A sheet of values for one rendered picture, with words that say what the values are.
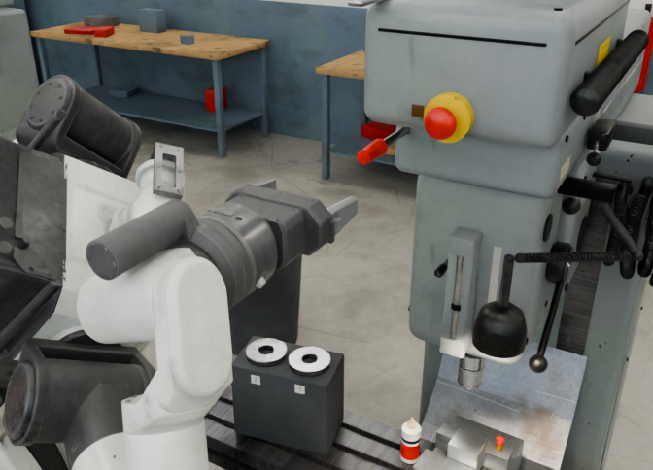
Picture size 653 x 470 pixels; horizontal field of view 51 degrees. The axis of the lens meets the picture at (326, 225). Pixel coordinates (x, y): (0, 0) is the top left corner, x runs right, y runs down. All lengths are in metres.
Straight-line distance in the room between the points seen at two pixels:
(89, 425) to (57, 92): 0.49
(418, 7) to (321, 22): 5.21
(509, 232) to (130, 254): 0.64
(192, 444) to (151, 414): 0.04
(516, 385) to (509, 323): 0.76
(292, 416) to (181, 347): 1.00
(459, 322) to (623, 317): 0.58
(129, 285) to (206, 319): 0.07
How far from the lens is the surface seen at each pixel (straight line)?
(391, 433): 1.62
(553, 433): 1.69
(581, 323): 1.63
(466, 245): 1.04
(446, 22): 0.86
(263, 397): 1.53
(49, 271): 0.86
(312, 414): 1.50
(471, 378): 1.30
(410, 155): 1.03
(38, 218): 0.90
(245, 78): 6.63
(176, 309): 0.54
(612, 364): 1.68
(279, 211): 0.68
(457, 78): 0.87
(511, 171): 0.98
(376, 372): 3.31
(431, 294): 1.15
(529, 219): 1.04
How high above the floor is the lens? 2.00
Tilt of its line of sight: 25 degrees down
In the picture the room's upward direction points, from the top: straight up
